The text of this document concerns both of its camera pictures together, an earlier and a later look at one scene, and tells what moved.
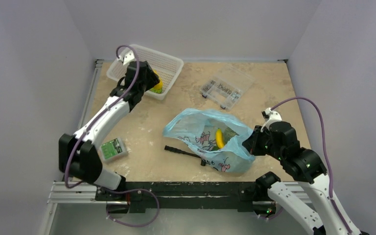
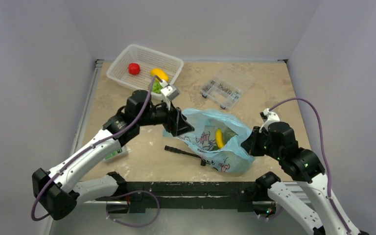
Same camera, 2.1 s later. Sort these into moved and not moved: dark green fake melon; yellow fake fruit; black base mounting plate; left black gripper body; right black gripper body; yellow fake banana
Moved: yellow fake fruit; left black gripper body
Not moved: yellow fake banana; right black gripper body; dark green fake melon; black base mounting plate
